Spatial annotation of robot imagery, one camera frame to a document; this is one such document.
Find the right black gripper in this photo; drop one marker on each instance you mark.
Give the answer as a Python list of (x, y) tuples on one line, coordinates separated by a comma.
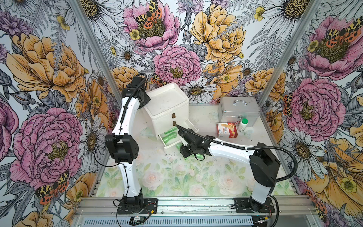
[(185, 153)]

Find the white bottom drawer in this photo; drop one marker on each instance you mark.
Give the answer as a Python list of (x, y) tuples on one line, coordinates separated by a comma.
[(187, 124)]

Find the white drawer cabinet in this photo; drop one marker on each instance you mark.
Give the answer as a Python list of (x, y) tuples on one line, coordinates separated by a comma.
[(167, 107)]

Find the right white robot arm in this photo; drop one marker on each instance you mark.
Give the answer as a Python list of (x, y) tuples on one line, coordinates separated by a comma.
[(261, 160)]

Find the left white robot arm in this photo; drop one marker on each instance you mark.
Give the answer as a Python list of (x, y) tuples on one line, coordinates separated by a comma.
[(122, 146)]

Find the red white cardboard box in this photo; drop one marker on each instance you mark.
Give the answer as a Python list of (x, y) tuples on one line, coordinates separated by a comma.
[(226, 130)]

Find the silver metal case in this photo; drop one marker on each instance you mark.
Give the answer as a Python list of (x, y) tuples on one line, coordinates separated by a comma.
[(235, 109)]

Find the white bottle green cap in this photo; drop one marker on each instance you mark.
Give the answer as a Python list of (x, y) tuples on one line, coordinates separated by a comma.
[(242, 125)]

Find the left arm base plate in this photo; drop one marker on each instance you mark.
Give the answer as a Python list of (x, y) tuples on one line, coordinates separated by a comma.
[(137, 205)]

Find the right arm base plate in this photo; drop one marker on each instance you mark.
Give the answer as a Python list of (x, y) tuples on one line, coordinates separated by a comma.
[(248, 205)]

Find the aluminium front rail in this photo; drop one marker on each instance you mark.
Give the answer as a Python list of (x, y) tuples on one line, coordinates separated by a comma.
[(196, 206)]

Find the right aluminium corner post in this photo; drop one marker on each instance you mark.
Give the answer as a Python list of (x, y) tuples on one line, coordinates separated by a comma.
[(295, 39)]

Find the aluminium corner post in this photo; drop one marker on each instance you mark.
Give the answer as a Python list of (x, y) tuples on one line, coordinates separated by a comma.
[(295, 39), (94, 44)]

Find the left aluminium corner post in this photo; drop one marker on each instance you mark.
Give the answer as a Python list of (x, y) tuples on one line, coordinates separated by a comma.
[(94, 44)]

